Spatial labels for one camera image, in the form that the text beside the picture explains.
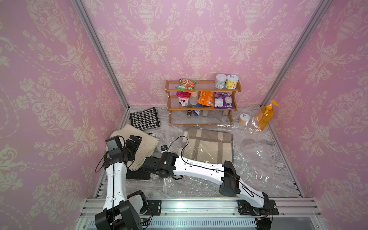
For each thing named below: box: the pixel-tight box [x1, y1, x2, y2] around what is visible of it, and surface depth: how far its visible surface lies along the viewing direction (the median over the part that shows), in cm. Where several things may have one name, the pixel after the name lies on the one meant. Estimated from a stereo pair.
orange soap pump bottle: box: [254, 100, 279, 131], surface depth 99 cm
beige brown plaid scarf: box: [181, 127, 235, 164], surface depth 91 cm
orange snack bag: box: [196, 91, 215, 107], surface depth 102 cm
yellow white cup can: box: [225, 74, 240, 90], surface depth 91 cm
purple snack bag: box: [213, 92, 235, 110], surface depth 102 cm
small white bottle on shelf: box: [189, 91, 199, 106], surface depth 101 cm
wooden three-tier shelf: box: [164, 79, 242, 126], surface depth 101 cm
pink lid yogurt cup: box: [176, 91, 192, 107], surface depth 96 cm
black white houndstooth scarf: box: [129, 106, 161, 131], surface depth 108 cm
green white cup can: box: [215, 73, 228, 90], surface depth 91 cm
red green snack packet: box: [175, 78, 197, 93], surface depth 89 cm
